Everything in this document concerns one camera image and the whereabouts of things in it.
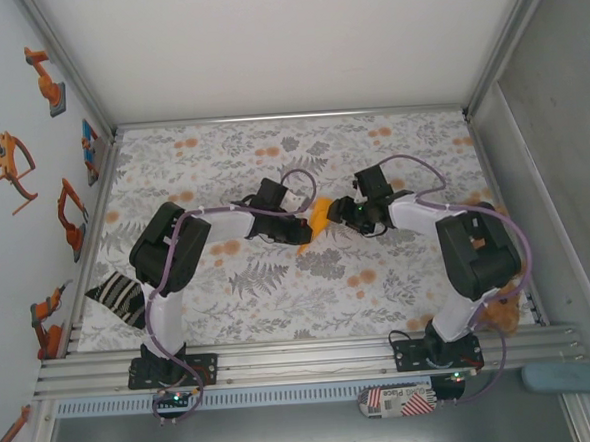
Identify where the orange square paper sheet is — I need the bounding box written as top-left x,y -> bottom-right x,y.
293,195 -> 339,256

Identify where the floral print tablecloth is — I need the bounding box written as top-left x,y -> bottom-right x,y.
62,104 -> 542,356

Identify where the brown teddy bear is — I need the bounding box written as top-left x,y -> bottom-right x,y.
468,199 -> 526,339

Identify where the black white striped cloth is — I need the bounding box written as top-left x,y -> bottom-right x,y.
83,269 -> 148,336

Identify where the small circuit board green LED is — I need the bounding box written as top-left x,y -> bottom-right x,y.
152,386 -> 205,410
444,367 -> 479,387

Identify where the flag print pouch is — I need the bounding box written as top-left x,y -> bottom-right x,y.
355,381 -> 437,422

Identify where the blue orange machine sticker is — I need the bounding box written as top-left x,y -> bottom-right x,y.
78,117 -> 107,189

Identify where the blue-grey oval pad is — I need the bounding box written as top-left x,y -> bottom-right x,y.
520,359 -> 590,397

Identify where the orange curved gripper sticker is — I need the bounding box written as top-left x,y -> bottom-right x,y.
0,129 -> 41,217

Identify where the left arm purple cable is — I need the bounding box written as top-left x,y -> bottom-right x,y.
134,168 -> 332,427

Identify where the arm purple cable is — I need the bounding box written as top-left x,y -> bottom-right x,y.
134,168 -> 332,427
378,147 -> 542,407

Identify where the thin aluminium frame rail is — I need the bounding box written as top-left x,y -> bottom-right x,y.
114,101 -> 469,134

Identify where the aluminium side rail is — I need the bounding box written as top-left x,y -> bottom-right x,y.
48,133 -> 137,357
465,108 -> 551,332

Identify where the wide aluminium base rail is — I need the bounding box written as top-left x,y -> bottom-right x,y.
30,319 -> 584,402

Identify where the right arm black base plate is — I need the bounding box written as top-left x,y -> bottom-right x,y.
390,333 -> 484,375

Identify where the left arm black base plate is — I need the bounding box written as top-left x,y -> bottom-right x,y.
126,352 -> 221,391

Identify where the white perforated cable duct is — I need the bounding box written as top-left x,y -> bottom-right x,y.
52,376 -> 437,420

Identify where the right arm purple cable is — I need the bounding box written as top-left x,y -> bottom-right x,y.
378,147 -> 542,407

